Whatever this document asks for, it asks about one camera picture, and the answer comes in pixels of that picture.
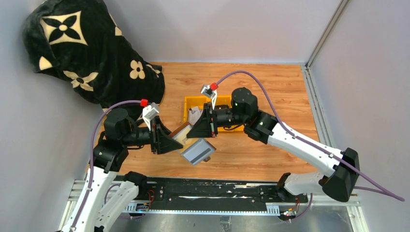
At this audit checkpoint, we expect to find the brown leather card holder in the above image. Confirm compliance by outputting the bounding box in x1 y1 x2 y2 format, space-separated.
169 122 216 165

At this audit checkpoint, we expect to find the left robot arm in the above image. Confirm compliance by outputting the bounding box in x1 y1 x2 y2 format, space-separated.
61 108 183 232

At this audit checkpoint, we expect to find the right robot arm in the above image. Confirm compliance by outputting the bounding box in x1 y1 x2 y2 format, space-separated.
187 85 360 203

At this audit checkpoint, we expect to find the black cards stack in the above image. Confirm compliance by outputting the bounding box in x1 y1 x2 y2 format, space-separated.
215 104 229 110

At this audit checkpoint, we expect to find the silver cards stack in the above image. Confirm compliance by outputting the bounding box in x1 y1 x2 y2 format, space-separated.
188 106 202 125

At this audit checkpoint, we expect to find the yellow bin with black cards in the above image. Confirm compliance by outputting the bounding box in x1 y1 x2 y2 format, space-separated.
214 95 244 133

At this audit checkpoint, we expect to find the yellow bin with silver cards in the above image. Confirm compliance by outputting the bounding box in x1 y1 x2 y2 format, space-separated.
183 96 210 122

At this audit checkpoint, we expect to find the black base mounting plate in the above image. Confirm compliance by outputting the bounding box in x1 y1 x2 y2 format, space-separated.
135 177 308 213

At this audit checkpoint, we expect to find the black floral plush blanket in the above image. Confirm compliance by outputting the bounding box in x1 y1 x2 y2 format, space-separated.
22 0 165 119

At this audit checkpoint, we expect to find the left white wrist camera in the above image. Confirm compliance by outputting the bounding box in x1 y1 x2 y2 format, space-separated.
142 102 160 131

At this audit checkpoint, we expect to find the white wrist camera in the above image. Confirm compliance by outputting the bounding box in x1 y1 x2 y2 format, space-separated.
142 102 160 131
201 83 218 110

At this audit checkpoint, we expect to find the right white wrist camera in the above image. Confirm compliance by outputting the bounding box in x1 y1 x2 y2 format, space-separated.
201 83 218 110

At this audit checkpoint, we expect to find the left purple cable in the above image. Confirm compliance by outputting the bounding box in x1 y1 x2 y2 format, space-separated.
69 98 148 231

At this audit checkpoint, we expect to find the purple cable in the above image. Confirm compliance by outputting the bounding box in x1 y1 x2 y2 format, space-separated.
209 70 406 221
69 98 148 231

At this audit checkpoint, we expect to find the corner aluminium post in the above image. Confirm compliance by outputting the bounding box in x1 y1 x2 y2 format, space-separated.
301 0 350 145

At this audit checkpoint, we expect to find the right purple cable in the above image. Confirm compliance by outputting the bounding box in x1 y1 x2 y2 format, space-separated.
209 70 406 221

